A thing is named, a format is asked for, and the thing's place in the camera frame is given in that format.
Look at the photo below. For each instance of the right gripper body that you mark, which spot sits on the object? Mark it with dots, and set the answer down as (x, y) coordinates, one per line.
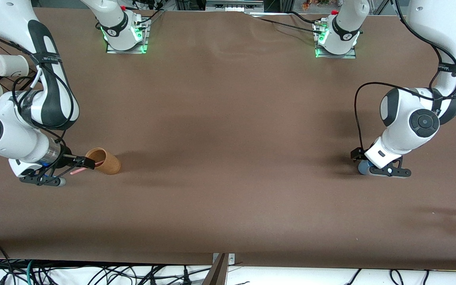
(66, 152)

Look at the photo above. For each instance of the pink chopstick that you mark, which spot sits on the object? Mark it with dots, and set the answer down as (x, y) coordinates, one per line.
(76, 171)

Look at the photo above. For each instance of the blue cup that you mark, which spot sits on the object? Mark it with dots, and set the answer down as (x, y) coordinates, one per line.
(363, 168)

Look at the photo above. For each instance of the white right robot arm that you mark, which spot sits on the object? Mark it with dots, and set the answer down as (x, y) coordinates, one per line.
(10, 134)

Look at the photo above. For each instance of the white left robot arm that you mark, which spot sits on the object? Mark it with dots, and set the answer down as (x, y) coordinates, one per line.
(434, 23)

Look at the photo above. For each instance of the brown cup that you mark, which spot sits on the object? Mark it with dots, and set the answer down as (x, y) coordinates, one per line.
(111, 164)

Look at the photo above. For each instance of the black cup rack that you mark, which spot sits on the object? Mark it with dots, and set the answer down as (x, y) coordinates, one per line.
(33, 77)

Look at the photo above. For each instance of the white cup with face print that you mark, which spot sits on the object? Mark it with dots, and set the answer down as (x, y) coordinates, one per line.
(10, 65)

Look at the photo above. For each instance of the brown table cover sheet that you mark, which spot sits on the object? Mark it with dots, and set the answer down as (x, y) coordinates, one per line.
(228, 118)

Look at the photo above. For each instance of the colourful background item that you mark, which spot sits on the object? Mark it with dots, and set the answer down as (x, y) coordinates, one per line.
(315, 4)

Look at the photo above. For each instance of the grey metal device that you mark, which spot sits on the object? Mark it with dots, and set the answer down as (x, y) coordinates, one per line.
(232, 6)

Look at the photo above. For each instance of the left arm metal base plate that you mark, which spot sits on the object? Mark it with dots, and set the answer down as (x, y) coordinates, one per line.
(350, 55)

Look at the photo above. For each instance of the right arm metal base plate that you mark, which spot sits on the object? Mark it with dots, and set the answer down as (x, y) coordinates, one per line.
(143, 45)

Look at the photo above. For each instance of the small metal table bracket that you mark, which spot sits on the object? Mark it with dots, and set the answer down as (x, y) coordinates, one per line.
(232, 259)

